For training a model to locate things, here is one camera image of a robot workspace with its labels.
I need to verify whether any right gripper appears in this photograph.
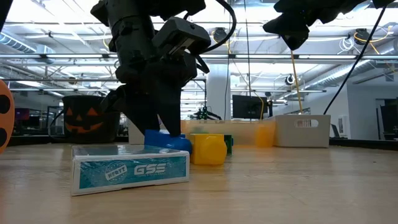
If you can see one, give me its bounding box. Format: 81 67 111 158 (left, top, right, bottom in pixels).
262 0 356 52

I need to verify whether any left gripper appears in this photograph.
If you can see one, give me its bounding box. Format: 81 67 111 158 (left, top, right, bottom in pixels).
99 45 199 138

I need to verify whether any small blue toy block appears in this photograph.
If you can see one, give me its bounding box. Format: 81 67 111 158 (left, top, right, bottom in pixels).
143 129 193 155

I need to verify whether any yellow toy block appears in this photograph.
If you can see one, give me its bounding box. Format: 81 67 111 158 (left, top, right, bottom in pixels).
189 133 228 166

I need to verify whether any teal card deck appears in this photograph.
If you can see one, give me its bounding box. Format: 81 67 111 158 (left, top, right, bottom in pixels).
70 144 191 197

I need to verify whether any orange-yellow single-stud block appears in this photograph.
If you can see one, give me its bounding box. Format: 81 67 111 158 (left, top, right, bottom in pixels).
254 122 276 148

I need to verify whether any orange foam die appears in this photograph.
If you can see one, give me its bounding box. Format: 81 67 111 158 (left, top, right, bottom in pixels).
0 80 16 156

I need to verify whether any grey plastic bin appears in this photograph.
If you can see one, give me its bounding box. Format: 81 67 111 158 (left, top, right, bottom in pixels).
127 119 147 146
272 114 331 149

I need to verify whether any black pumpkin-face bucket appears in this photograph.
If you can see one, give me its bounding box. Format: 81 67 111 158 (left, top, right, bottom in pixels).
61 95 121 144

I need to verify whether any small dark green block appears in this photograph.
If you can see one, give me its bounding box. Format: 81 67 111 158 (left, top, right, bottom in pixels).
223 134 234 156

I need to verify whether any black computer monitor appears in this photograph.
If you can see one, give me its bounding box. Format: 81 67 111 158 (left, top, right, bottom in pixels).
14 108 31 122
231 95 269 120
375 98 398 141

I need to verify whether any clear yellow bin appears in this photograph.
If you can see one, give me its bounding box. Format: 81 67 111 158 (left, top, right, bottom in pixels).
180 119 277 147

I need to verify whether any yellow cable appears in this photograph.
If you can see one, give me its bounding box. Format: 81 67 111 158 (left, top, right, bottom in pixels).
289 49 305 116

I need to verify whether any black stand frame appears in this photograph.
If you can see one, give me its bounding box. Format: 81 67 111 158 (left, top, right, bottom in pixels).
182 77 208 121

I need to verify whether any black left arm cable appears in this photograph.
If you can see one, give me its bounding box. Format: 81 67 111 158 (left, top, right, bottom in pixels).
183 0 238 54

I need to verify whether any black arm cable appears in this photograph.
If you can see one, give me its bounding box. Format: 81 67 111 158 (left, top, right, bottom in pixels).
323 4 389 116
183 0 238 54

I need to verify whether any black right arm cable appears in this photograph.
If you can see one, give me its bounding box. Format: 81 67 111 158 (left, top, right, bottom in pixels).
323 4 389 116

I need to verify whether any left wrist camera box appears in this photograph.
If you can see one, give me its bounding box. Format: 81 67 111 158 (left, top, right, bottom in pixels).
151 16 213 59

